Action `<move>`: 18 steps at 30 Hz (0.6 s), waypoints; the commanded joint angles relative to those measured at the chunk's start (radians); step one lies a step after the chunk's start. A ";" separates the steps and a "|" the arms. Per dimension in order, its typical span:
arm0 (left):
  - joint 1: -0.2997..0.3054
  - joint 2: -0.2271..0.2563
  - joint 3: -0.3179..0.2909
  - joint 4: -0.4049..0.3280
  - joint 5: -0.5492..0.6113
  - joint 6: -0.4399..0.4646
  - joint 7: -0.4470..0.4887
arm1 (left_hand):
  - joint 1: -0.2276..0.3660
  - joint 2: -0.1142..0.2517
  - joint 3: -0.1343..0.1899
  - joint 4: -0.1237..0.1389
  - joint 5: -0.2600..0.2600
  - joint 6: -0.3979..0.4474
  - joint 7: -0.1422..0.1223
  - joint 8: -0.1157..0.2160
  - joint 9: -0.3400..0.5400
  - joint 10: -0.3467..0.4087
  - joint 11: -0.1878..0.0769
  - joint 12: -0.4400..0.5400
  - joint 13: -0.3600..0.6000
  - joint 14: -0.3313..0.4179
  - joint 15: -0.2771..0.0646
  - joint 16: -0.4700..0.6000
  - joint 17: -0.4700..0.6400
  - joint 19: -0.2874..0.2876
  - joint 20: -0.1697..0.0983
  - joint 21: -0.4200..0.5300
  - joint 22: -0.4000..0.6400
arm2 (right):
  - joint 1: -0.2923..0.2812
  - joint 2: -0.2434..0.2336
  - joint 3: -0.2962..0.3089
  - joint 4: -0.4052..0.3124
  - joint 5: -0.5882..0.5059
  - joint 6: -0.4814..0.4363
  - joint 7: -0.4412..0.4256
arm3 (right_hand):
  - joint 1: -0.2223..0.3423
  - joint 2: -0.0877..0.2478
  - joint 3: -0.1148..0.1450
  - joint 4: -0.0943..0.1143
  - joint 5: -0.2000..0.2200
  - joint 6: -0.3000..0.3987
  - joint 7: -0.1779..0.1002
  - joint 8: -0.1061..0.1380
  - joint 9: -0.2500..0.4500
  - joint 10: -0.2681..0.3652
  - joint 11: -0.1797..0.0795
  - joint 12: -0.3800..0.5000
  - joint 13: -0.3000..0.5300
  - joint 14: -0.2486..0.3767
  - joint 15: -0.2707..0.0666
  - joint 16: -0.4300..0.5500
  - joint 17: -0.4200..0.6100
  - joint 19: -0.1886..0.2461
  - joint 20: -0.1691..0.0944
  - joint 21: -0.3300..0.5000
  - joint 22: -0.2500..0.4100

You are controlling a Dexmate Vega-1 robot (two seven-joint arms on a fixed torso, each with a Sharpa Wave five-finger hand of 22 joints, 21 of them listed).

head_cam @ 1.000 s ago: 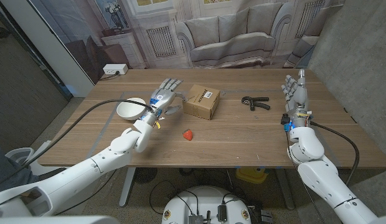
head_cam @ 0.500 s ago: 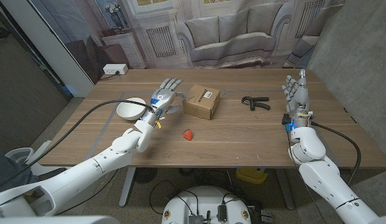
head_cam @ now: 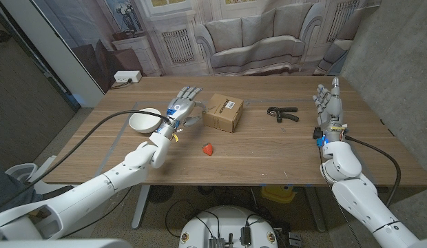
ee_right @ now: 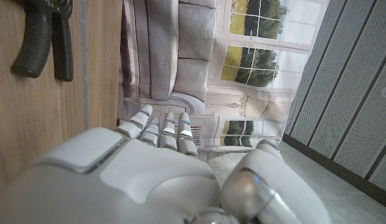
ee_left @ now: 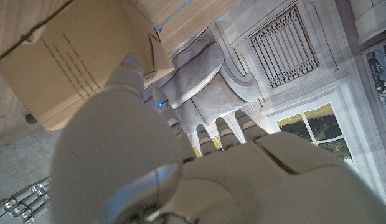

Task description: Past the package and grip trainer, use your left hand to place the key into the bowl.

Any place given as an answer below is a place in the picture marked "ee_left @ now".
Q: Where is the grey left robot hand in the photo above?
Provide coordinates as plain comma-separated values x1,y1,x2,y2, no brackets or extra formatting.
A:
49,52,386,224

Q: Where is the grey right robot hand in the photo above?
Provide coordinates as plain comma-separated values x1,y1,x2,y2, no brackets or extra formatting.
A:
0,176,52,224

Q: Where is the printed living room backdrop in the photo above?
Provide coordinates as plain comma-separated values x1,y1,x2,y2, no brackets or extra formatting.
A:
143,0,386,206

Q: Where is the brown cardboard package box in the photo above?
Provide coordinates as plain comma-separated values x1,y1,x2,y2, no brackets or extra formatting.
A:
0,0,176,133

